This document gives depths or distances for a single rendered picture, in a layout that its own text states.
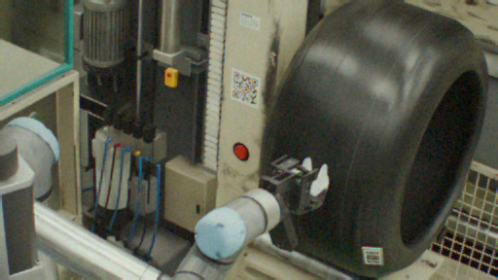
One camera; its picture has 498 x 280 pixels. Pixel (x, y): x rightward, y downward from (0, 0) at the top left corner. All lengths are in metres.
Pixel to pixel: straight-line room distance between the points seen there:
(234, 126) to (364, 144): 0.48
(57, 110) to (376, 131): 0.74
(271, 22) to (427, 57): 0.36
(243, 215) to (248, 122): 0.62
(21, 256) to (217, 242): 0.38
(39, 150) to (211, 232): 0.35
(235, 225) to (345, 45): 0.49
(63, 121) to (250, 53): 0.44
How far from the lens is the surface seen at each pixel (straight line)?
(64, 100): 2.29
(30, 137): 1.84
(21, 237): 1.45
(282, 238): 1.90
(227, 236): 1.69
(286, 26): 2.22
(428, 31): 2.06
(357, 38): 2.04
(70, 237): 1.71
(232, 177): 2.42
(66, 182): 2.40
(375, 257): 2.07
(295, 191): 1.85
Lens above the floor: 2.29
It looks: 31 degrees down
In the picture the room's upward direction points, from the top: 4 degrees clockwise
